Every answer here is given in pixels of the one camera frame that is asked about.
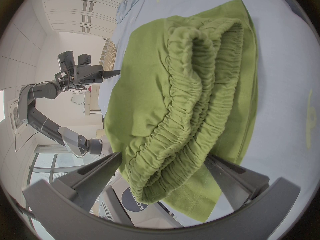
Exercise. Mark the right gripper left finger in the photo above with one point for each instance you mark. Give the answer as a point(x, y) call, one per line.
point(100, 177)

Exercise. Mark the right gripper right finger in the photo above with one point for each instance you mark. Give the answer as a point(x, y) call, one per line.
point(237, 184)

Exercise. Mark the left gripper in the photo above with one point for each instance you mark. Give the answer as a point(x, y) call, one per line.
point(87, 74)

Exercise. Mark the green shorts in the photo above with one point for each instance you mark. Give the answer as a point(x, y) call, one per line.
point(150, 84)

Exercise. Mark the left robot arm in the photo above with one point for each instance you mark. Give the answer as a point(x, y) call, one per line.
point(31, 104)

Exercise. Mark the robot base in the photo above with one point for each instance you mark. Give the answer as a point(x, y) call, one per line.
point(135, 201)

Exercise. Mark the round woven basket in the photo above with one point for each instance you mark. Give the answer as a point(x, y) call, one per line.
point(108, 55)

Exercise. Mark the bed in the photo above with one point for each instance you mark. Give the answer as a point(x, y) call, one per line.
point(287, 84)

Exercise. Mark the small red object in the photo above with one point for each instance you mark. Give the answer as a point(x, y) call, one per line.
point(90, 89)

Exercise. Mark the white dressing table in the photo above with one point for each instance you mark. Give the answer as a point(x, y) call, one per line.
point(88, 102)

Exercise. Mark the white wavy framed mirror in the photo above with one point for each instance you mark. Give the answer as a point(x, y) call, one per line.
point(77, 98)

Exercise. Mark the pale blue quilt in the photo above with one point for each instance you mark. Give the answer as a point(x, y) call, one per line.
point(125, 7)

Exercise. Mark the white wardrobe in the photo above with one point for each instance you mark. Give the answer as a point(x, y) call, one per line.
point(70, 11)

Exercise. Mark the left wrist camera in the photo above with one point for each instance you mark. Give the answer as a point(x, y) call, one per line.
point(84, 59)

